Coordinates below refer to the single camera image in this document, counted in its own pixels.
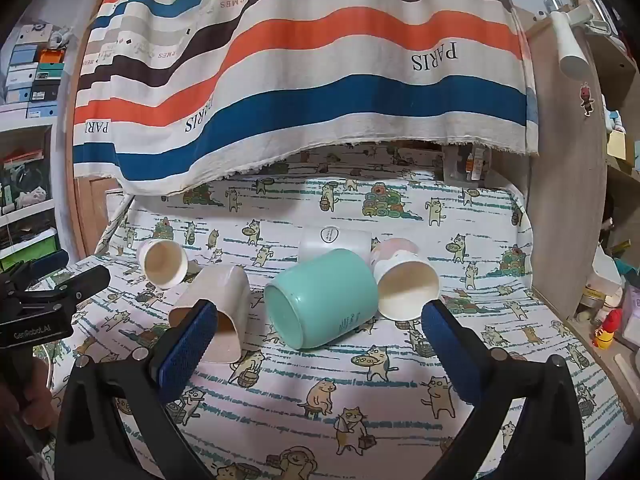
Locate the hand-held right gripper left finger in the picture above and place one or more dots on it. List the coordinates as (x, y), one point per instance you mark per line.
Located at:
(187, 352)

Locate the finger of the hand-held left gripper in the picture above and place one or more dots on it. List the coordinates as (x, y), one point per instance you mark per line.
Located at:
(47, 262)
(82, 282)

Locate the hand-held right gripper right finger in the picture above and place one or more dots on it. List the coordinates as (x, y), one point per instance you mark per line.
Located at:
(452, 355)

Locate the mint green cup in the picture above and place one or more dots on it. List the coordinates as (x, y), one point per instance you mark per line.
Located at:
(330, 295)

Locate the beige square cup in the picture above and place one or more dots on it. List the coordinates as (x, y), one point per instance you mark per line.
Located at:
(222, 290)

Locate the small white cup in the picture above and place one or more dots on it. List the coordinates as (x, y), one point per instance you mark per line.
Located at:
(162, 262)

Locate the pink and white cup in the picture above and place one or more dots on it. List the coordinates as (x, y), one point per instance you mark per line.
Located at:
(405, 287)

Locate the white cup with round label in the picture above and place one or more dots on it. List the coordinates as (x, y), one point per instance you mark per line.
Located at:
(330, 240)

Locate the person's left hand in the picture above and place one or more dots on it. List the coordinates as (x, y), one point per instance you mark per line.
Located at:
(32, 395)

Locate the green storage bin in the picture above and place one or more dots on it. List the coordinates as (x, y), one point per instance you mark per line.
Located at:
(27, 250)

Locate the cat print bed sheet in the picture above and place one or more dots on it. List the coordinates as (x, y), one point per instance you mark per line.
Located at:
(310, 380)

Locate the white shelf unit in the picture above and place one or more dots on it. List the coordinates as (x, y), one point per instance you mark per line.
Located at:
(25, 135)

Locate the glass jar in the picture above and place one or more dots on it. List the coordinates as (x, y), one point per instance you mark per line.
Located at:
(592, 305)

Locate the red and yellow toy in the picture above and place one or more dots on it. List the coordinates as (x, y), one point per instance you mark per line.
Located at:
(607, 330)

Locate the stack of shoe boxes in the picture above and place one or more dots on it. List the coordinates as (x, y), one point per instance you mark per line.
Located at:
(35, 80)

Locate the clear plastic box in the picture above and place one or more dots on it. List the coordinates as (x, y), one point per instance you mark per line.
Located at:
(467, 162)

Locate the wooden shelf unit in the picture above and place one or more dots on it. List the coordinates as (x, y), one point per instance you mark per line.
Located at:
(565, 185)

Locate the yellow sticky notes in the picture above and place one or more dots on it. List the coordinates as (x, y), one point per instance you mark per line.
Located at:
(617, 146)

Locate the cartoon sticker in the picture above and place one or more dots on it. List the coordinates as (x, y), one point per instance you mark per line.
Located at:
(586, 99)

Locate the striped cloth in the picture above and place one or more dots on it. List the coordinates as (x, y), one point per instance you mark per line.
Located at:
(300, 70)

